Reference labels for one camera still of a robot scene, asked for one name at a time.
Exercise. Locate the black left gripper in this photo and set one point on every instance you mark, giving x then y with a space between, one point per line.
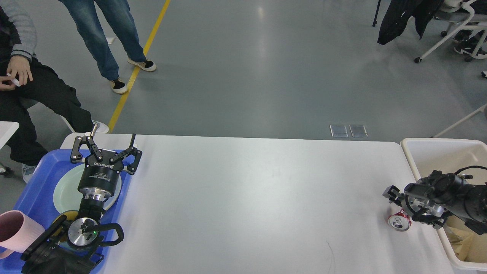
101 177

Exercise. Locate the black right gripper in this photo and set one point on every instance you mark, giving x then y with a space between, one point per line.
419 209

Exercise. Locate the crushed red soda can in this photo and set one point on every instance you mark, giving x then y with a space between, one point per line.
400 221

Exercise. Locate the mint green plate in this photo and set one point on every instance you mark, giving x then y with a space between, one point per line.
66 195

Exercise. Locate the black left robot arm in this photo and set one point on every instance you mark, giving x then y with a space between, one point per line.
71 246

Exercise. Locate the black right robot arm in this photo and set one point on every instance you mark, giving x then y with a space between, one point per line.
433 199

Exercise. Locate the pink plate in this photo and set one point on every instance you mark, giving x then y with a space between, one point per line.
111 200

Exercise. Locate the white plastic bin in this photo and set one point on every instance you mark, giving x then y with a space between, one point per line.
449 155

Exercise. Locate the blue plastic tray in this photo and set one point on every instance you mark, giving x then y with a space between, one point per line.
36 201

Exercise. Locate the right floor socket plate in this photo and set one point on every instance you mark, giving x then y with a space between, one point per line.
358 131

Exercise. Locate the floor socket plate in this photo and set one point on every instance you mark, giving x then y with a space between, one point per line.
339 131
358 131

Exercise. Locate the white side table corner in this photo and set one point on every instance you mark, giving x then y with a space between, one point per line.
7 130

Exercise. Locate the left floor socket plate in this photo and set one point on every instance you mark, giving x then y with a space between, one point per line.
339 131

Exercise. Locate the pink mug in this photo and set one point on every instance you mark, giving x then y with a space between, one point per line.
17 232

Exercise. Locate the seated person at left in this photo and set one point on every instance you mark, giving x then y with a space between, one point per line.
38 82

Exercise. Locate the small white handheld object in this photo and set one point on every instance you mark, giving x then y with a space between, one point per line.
12 81

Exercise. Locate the grey table leg at right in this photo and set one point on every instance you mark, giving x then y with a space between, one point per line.
480 110

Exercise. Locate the white office chair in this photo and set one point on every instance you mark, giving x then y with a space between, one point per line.
461 14

